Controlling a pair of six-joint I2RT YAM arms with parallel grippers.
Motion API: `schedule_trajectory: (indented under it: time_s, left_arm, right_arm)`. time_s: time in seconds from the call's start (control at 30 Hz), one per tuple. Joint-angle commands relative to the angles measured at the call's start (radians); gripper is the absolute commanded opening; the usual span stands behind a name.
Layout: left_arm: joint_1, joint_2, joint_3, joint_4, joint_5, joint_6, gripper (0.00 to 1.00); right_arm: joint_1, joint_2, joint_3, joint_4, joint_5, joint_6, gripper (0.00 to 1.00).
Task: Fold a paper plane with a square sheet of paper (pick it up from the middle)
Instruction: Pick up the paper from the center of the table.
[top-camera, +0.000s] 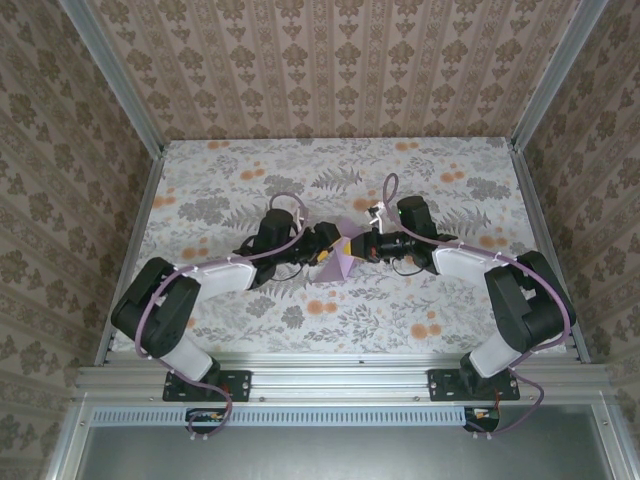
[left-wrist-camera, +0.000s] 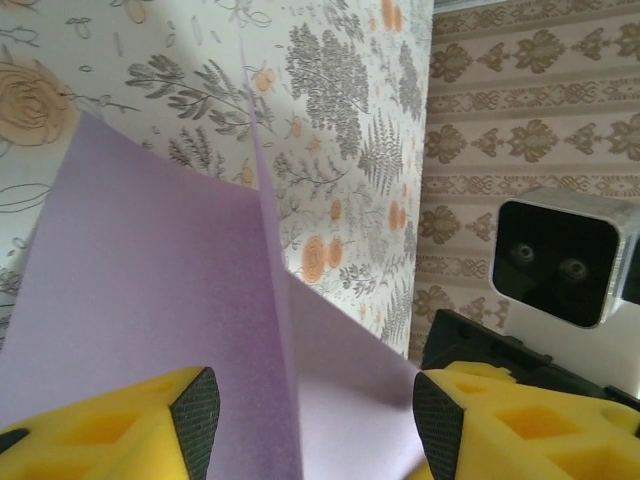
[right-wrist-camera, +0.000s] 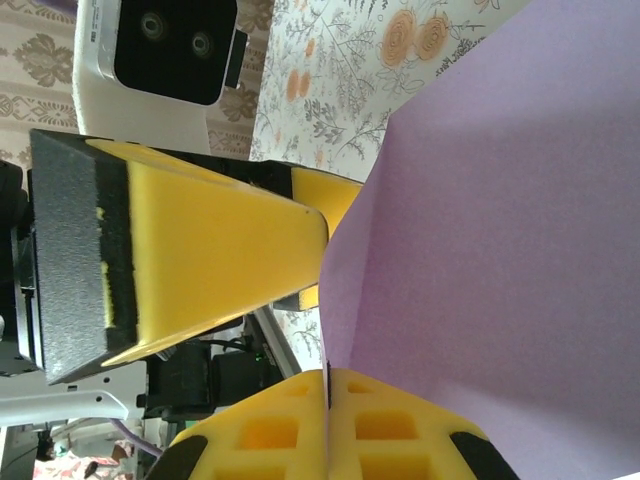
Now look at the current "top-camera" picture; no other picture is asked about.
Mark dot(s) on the purple paper sheet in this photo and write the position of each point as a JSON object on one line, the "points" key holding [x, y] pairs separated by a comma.
{"points": [[340, 270]]}

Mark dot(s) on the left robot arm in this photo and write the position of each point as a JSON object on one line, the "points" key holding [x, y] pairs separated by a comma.
{"points": [[155, 310]]}

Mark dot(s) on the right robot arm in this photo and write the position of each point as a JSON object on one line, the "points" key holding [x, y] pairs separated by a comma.
{"points": [[530, 305]]}

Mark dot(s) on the floral patterned table cover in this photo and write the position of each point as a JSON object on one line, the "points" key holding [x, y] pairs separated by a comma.
{"points": [[225, 165]]}

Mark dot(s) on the grey metal panel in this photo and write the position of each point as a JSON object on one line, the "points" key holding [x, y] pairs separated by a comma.
{"points": [[340, 455]]}

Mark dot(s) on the black electronics module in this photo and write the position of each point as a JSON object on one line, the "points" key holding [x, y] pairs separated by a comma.
{"points": [[482, 422], [205, 422]]}

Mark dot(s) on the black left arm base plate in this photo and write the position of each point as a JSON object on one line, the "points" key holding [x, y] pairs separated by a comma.
{"points": [[240, 385]]}

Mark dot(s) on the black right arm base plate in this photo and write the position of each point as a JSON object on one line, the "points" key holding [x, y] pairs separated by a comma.
{"points": [[440, 390]]}

